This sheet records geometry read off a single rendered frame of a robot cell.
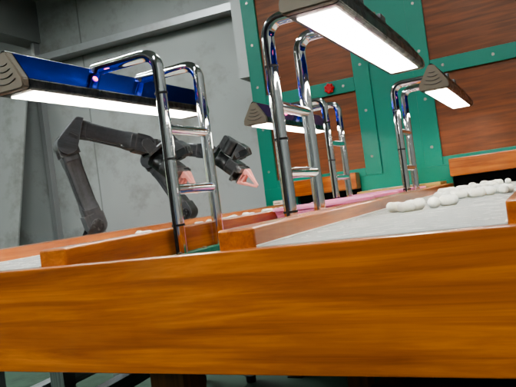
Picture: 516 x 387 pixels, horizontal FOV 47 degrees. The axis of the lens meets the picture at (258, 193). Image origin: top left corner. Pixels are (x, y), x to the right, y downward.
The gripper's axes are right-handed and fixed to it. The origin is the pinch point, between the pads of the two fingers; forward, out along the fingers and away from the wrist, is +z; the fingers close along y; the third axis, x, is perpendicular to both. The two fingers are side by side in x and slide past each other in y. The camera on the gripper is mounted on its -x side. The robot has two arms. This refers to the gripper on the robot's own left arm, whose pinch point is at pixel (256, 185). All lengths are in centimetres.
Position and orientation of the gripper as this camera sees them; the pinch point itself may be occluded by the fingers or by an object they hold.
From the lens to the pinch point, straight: 230.3
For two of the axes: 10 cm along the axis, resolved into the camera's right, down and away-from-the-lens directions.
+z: 7.6, 5.4, -3.4
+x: -4.7, 8.4, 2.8
